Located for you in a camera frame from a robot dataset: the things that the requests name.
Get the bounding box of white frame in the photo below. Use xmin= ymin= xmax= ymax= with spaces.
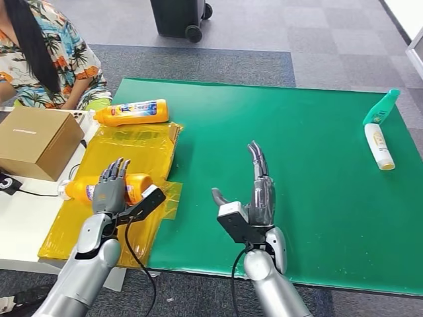
xmin=406 ymin=38 xmax=423 ymax=81

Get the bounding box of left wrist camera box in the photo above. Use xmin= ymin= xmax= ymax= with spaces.
xmin=116 ymin=184 xmax=167 ymax=227

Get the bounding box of white bottle yellow cap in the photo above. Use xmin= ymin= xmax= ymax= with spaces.
xmin=363 ymin=123 xmax=396 ymax=172

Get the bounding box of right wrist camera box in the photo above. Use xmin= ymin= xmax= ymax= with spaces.
xmin=217 ymin=201 xmax=266 ymax=245

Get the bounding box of white table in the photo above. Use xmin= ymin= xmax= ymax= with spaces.
xmin=0 ymin=107 xmax=127 ymax=293

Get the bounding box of thin black desk cable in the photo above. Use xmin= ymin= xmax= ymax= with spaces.
xmin=17 ymin=162 xmax=82 ymax=199

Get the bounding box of green shampoo bottle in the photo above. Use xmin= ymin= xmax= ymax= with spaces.
xmin=362 ymin=88 xmax=401 ymax=127

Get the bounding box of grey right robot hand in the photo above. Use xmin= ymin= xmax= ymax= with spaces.
xmin=211 ymin=141 xmax=276 ymax=229

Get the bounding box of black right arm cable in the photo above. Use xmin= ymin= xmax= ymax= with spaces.
xmin=230 ymin=246 xmax=249 ymax=317

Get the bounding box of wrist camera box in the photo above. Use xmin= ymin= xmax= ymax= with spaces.
xmin=116 ymin=184 xmax=167 ymax=227
xmin=217 ymin=201 xmax=266 ymax=245

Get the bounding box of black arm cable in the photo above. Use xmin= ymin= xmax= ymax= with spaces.
xmin=124 ymin=217 xmax=157 ymax=317
xmin=230 ymin=246 xmax=249 ymax=317

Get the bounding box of black wheeled bin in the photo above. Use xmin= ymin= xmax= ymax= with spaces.
xmin=149 ymin=0 xmax=214 ymax=44

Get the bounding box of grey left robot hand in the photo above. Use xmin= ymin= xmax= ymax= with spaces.
xmin=92 ymin=158 xmax=131 ymax=216

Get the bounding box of green table mat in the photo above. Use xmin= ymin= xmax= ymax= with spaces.
xmin=113 ymin=77 xmax=423 ymax=297

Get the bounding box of orange detergent bottle clear cap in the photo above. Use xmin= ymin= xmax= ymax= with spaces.
xmin=57 ymin=172 xmax=153 ymax=207
xmin=88 ymin=99 xmax=170 ymax=128

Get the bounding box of person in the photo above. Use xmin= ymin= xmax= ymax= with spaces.
xmin=0 ymin=0 xmax=113 ymax=111

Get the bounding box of yellow plastic bag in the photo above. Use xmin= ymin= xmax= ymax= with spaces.
xmin=38 ymin=122 xmax=184 ymax=269

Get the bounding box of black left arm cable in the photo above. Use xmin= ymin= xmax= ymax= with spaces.
xmin=124 ymin=217 xmax=157 ymax=317

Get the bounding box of white smartphone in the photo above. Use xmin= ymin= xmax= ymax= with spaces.
xmin=67 ymin=110 xmax=90 ymax=127

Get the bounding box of brown cardboard box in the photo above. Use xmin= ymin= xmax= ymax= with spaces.
xmin=0 ymin=107 xmax=85 ymax=182

